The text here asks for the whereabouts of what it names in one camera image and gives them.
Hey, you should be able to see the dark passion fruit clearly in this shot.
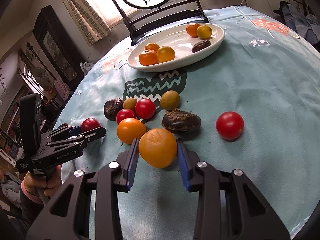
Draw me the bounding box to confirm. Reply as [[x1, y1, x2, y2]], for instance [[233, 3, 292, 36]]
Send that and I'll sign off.
[[191, 40, 211, 53], [161, 109, 202, 134], [104, 98, 124, 121]]

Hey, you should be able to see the pale yellow citrus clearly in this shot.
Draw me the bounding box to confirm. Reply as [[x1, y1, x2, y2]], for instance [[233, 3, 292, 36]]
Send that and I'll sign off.
[[138, 128, 177, 168]]

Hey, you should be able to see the orange citrus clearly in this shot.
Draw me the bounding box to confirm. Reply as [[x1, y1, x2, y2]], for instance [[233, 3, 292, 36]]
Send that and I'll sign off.
[[117, 118, 146, 145]]

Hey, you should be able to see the red tomato small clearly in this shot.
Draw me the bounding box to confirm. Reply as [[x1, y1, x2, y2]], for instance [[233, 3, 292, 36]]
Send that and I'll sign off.
[[116, 108, 136, 124]]

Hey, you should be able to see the small tan longan back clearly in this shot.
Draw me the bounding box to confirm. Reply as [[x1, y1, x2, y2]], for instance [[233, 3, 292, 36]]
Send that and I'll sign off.
[[123, 98, 137, 111]]

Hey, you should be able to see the mandarin orange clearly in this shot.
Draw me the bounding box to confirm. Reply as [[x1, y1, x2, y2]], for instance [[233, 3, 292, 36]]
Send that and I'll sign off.
[[138, 49, 158, 66], [185, 23, 201, 37]]

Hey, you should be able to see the small orange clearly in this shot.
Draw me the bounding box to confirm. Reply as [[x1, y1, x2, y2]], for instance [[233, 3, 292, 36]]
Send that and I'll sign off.
[[144, 43, 160, 52]]

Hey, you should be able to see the yellow-orange citrus front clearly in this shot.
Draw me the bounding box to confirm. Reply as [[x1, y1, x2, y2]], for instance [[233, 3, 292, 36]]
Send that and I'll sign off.
[[157, 46, 175, 63]]

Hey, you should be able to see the dark passion fruit front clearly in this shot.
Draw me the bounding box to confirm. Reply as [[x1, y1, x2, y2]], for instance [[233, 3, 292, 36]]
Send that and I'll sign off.
[[191, 40, 211, 53]]

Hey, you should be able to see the yellow-green citrus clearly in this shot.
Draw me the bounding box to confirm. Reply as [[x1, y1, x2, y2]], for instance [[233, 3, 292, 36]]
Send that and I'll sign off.
[[196, 25, 213, 40]]

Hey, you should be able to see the person's left hand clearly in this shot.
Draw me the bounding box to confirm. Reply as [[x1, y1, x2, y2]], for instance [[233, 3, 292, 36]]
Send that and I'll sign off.
[[21, 165, 62, 204]]

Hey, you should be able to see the white plastic bag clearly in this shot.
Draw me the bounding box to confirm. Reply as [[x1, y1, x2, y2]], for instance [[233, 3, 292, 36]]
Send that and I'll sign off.
[[80, 62, 94, 76]]

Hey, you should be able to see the light blue printed tablecloth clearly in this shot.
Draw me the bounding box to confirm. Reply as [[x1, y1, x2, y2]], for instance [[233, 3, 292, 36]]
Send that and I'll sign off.
[[57, 6, 319, 237]]

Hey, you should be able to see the left patterned curtain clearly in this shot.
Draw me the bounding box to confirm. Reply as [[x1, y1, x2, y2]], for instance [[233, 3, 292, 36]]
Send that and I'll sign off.
[[61, 0, 111, 46]]

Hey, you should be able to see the white oval plate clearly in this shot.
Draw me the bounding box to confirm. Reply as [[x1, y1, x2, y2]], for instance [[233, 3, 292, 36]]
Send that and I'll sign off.
[[127, 23, 225, 73]]

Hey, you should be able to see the round painted screen on stand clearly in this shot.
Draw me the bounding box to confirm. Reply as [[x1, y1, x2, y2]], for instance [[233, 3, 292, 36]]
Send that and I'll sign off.
[[111, 0, 209, 46]]

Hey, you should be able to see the blue clothes pile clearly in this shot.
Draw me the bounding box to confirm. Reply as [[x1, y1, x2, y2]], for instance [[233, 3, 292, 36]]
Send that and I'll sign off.
[[281, 3, 319, 45]]

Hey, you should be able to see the dark framed wall painting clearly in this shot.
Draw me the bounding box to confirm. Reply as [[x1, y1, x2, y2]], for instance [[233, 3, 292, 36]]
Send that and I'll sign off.
[[33, 5, 85, 91]]

